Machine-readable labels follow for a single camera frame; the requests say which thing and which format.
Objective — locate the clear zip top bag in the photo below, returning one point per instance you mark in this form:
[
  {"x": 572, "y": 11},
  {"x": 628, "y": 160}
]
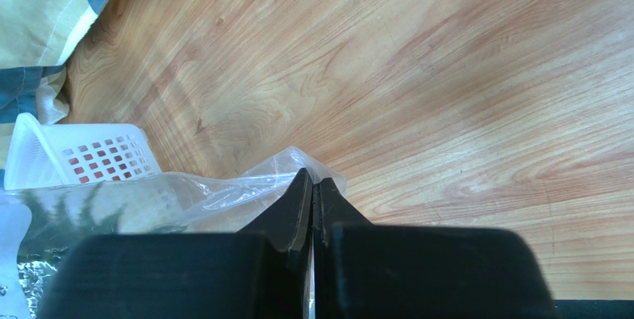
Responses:
[{"x": 208, "y": 205}]

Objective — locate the orange fake pineapple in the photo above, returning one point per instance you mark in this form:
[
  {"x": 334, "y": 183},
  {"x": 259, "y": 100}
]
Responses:
[{"x": 65, "y": 216}]

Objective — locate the checkered blue beige pillow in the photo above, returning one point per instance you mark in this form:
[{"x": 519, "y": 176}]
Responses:
[{"x": 37, "y": 38}]

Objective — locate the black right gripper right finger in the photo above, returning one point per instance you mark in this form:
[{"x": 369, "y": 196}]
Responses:
[{"x": 363, "y": 270}]

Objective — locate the white perforated plastic basket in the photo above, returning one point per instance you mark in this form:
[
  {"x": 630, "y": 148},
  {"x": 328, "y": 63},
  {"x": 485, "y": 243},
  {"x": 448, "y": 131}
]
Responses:
[{"x": 68, "y": 154}]

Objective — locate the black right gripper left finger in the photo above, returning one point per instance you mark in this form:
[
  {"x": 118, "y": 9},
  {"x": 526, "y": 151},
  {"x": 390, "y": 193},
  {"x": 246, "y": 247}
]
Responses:
[{"x": 260, "y": 271}]

